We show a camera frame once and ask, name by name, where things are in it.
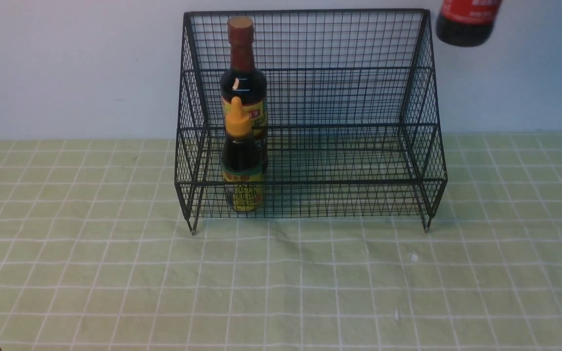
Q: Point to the small yellow cap sauce bottle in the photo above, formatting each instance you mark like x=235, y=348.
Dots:
x=241, y=162

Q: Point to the green checkered tablecloth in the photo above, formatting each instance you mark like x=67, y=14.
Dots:
x=95, y=256

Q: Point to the black wire mesh shelf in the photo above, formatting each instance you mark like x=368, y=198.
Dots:
x=353, y=114

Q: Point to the red label soy sauce bottle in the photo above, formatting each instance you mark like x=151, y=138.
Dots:
x=467, y=23

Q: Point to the brown label soy sauce bottle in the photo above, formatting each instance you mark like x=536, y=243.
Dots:
x=245, y=81

